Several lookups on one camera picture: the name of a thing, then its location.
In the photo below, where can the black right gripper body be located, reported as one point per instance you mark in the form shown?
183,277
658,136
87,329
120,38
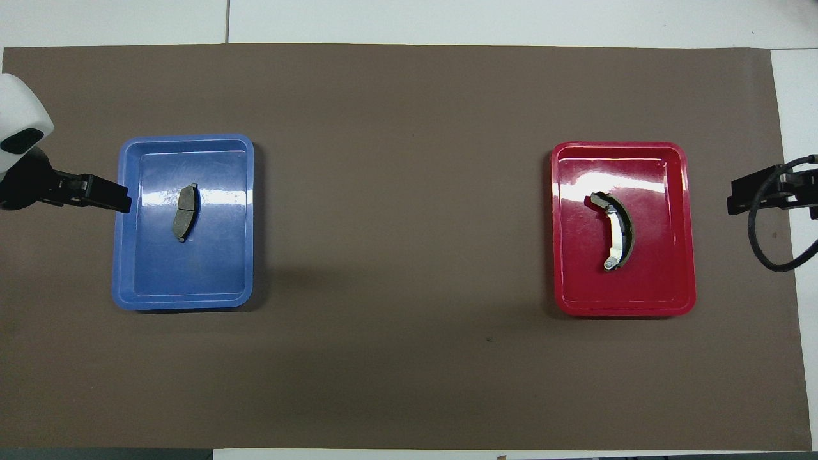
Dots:
799,191

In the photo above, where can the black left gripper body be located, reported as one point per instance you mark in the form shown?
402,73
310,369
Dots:
29,185

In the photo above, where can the dark brake pad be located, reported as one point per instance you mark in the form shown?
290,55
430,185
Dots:
185,214

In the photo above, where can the curved brake shoe white web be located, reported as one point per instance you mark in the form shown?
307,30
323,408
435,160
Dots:
617,233

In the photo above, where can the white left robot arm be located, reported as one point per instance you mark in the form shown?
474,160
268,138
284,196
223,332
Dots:
19,105

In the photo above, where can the blue plastic tray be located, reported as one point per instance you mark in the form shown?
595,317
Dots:
192,268

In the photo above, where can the red plastic tray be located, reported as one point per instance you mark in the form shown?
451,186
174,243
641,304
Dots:
658,255

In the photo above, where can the brown table mat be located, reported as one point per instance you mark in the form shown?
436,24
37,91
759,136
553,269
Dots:
409,128

